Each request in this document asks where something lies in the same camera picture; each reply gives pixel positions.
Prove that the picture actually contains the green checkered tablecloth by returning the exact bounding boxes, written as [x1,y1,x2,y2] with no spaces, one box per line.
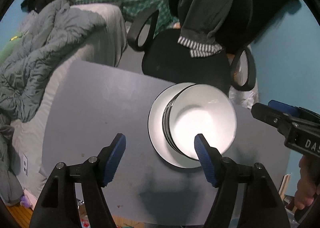
[75,0,178,34]

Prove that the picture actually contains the dark grey hooded sweater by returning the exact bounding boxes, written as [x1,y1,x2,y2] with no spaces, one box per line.
[169,0,253,58]

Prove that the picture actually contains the black office chair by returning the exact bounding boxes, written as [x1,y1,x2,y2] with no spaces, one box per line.
[127,7,248,94]

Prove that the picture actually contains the white bowl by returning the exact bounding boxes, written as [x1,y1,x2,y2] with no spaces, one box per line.
[162,84,237,160]

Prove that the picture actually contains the bed mattress grey sheet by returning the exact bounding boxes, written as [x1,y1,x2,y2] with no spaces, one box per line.
[10,3,128,201]

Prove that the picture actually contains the grey quilted comforter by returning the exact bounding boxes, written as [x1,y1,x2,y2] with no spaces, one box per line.
[1,0,106,206]

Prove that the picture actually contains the person's right hand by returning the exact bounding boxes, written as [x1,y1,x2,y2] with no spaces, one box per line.
[295,156,319,210]

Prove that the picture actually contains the white plastic bag on floor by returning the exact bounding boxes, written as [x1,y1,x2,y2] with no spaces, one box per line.
[228,45,259,109]

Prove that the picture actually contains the white plate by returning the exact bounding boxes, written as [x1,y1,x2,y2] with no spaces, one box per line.
[148,82,201,169]

